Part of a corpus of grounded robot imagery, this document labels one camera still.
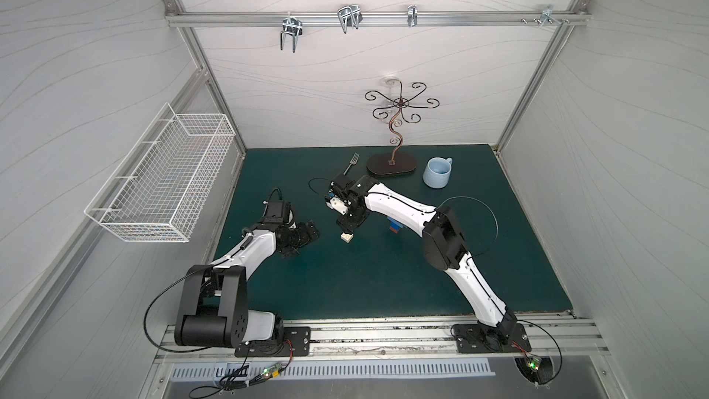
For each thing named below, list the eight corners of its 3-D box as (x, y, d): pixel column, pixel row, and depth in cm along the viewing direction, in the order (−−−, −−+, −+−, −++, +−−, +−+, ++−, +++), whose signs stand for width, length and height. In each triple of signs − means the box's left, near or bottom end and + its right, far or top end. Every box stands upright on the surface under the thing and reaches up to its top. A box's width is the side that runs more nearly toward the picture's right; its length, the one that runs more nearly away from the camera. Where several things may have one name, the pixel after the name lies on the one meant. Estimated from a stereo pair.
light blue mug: (425, 188, 109) (428, 176, 103) (421, 168, 116) (424, 156, 110) (451, 188, 109) (457, 176, 103) (446, 169, 116) (451, 156, 110)
